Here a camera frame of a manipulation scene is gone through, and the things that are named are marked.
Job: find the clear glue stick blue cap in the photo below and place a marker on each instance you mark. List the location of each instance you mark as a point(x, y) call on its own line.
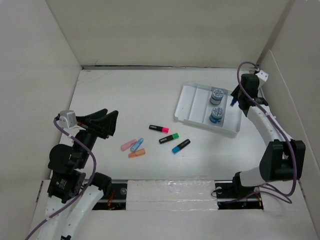
point(233, 102)

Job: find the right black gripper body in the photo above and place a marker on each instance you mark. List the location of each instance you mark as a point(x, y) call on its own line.
point(236, 94)

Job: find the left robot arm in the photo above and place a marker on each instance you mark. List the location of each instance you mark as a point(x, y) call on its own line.
point(75, 186)

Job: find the white foam block front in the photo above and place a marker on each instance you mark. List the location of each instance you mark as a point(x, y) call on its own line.
point(171, 195)

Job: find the pink cap black highlighter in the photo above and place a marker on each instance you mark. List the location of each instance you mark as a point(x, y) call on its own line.
point(159, 129)

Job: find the blue cap black highlighter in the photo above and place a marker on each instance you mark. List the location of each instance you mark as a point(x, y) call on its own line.
point(182, 145)

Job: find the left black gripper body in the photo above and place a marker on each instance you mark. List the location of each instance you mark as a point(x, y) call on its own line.
point(90, 135)

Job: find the blue translucent eraser case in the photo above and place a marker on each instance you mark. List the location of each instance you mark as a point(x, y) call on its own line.
point(136, 145)

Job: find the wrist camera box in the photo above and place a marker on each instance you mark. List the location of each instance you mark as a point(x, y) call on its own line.
point(262, 76)
point(66, 119)

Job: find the orange translucent eraser case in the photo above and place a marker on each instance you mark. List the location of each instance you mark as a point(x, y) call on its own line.
point(137, 153)

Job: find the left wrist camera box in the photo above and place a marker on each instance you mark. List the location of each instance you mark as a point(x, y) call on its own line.
point(66, 119)

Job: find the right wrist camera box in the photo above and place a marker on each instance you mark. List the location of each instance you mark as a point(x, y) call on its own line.
point(262, 76)

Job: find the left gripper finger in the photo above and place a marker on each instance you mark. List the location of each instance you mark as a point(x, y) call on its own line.
point(108, 123)
point(86, 119)

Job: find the metal rail right edge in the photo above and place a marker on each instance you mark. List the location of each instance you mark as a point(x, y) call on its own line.
point(272, 166)

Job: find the white divided organizer tray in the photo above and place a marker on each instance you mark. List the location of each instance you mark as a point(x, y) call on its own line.
point(194, 108)

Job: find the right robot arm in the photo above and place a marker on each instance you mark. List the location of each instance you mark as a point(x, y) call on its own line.
point(294, 153)

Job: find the pink translucent eraser case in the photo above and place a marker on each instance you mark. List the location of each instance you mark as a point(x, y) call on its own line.
point(128, 145)

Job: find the blue slime jar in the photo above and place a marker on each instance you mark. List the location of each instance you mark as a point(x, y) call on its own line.
point(216, 96)
point(216, 115)

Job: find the green cap black highlighter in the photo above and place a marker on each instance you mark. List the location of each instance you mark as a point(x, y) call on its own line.
point(169, 138)

